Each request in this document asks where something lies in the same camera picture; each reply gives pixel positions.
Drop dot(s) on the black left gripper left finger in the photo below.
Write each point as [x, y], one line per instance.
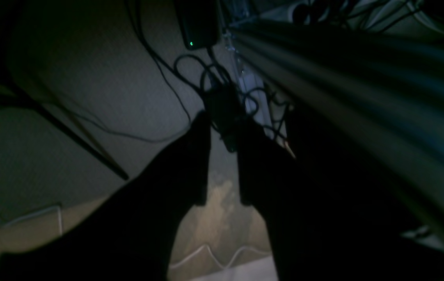
[131, 235]

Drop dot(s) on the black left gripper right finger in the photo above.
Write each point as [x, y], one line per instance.
[328, 217]

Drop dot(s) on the black power adapter green LED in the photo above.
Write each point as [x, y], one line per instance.
[198, 23]

